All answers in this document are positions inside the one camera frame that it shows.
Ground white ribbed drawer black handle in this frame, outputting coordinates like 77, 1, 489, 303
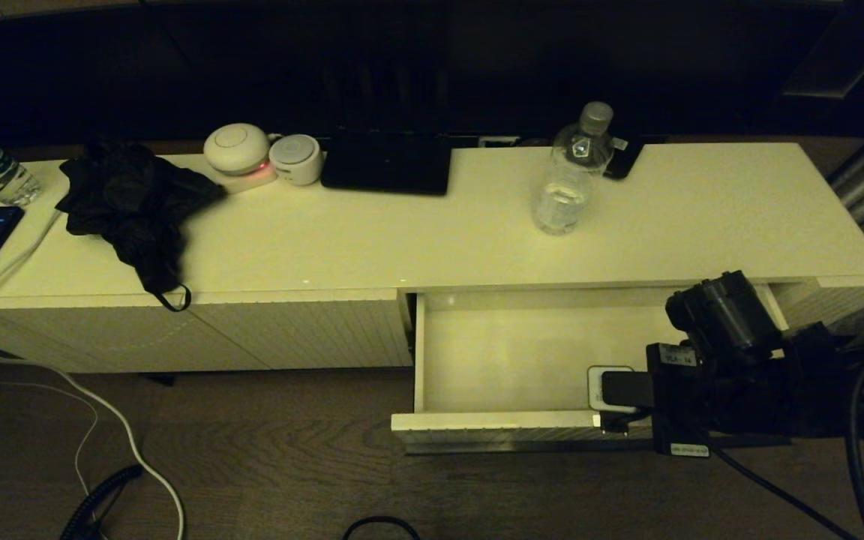
391, 285, 793, 455

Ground clear plastic water bottle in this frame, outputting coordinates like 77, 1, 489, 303
531, 102, 614, 236

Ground white low cabinet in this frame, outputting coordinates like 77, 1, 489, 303
0, 141, 864, 374

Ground black HDMI box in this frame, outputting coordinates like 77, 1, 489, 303
602, 137, 643, 181

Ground white ribbed cabinet door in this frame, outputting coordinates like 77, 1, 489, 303
192, 287, 412, 371

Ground black flat set-top box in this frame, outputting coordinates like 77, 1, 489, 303
321, 129, 452, 196

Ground dark side cabinet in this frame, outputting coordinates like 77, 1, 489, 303
773, 0, 864, 102

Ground small white round speaker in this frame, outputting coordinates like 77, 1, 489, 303
268, 133, 324, 185

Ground white base pad red light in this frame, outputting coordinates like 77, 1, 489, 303
214, 159, 280, 194

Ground large white round device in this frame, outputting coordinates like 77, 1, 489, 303
203, 123, 271, 176

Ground black folded umbrella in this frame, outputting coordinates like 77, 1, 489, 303
55, 140, 226, 312

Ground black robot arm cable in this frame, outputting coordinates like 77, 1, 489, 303
706, 446, 864, 540

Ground black floor cable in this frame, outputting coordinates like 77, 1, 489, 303
342, 516, 422, 540

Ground thick white cable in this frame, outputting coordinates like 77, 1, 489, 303
0, 208, 187, 540

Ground black corrugated hose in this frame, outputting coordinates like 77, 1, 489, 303
61, 463, 146, 540

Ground thin white cable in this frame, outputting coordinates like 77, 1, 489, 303
0, 352, 99, 496

